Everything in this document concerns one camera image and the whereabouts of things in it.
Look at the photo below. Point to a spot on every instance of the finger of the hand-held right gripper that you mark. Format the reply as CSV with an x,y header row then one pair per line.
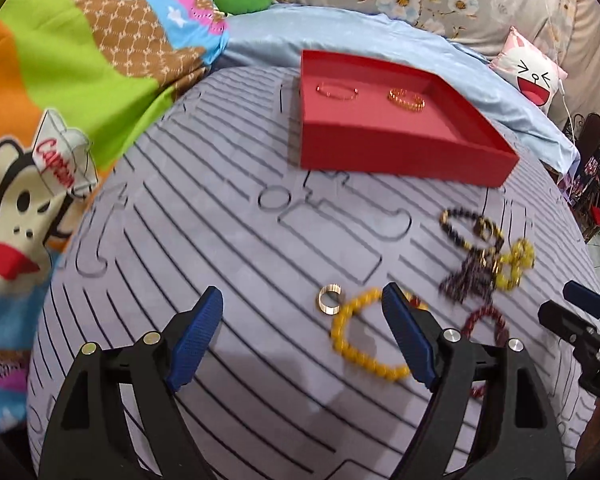
x,y
585,294
562,317

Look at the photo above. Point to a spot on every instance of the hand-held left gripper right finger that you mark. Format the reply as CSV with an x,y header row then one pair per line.
x,y
410,330

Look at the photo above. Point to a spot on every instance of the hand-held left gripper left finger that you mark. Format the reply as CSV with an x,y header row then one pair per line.
x,y
195,340

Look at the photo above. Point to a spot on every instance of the red jewelry tray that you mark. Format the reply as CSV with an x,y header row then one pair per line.
x,y
380,125

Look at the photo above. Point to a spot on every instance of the small red container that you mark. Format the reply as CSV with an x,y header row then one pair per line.
x,y
598,216

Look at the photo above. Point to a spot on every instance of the dark ornate chair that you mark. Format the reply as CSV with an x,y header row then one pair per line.
x,y
590,132

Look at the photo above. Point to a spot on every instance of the pink cartoon face pillow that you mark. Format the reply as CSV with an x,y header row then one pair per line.
x,y
530,75

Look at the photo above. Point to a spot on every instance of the beige cloth cover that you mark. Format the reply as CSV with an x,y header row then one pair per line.
x,y
595,35

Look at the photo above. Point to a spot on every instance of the cartoon monkey printed blanket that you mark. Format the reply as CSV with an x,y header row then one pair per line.
x,y
80,85

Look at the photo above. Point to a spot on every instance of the light blue blanket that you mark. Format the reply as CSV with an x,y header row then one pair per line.
x,y
380,30

